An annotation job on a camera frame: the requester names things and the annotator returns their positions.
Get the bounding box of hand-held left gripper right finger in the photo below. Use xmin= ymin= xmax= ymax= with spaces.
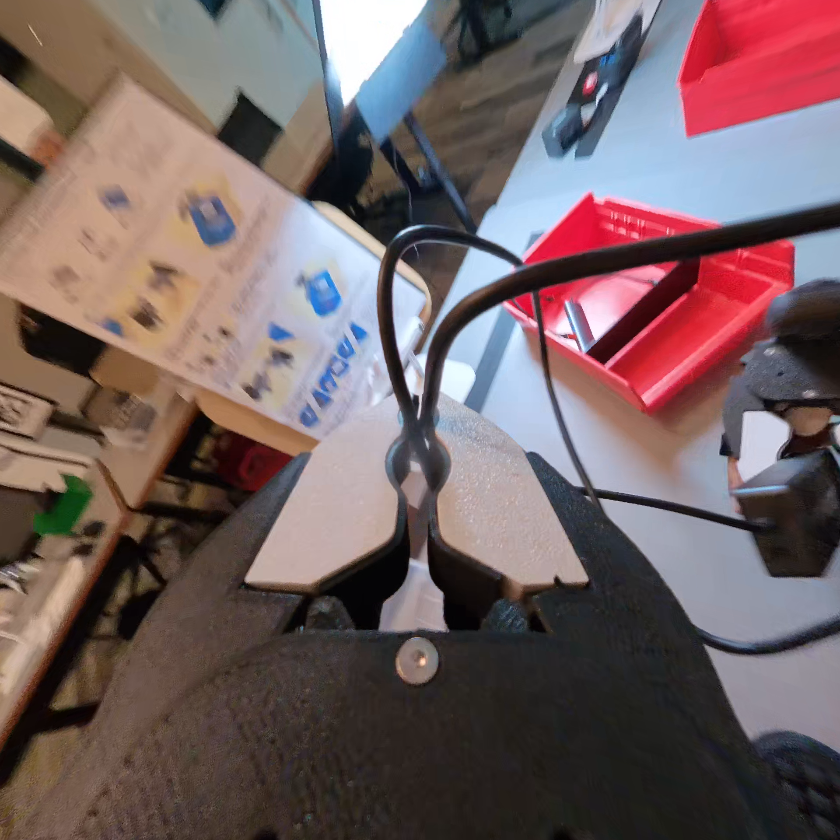
xmin=427 ymin=394 xmax=591 ymax=631

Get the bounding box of green object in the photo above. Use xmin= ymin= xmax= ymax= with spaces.
xmin=33 ymin=474 xmax=94 ymax=537

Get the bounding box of black bin divider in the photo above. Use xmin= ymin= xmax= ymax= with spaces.
xmin=586 ymin=258 xmax=701 ymax=363

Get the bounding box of dark-legged background table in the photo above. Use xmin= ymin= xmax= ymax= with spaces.
xmin=0 ymin=387 xmax=201 ymax=729

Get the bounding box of grey usb hub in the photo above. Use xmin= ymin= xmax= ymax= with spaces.
xmin=563 ymin=298 xmax=598 ymax=354

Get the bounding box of studio light panel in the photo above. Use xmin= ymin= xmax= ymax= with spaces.
xmin=310 ymin=0 xmax=455 ymax=143

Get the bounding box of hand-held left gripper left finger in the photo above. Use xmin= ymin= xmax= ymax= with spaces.
xmin=243 ymin=406 xmax=411 ymax=630

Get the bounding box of black device with red spot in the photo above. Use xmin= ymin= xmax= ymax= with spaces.
xmin=541 ymin=13 xmax=645 ymax=160

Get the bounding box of black hub cable with plug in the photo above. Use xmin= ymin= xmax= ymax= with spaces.
xmin=377 ymin=203 xmax=840 ymax=657

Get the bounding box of red plastic bin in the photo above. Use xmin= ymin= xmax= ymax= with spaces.
xmin=502 ymin=192 xmax=796 ymax=416
xmin=676 ymin=0 xmax=840 ymax=139

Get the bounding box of black light stand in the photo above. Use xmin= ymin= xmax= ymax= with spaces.
xmin=377 ymin=110 xmax=478 ymax=235

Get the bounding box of instruction poster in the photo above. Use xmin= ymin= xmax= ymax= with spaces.
xmin=0 ymin=72 xmax=429 ymax=442

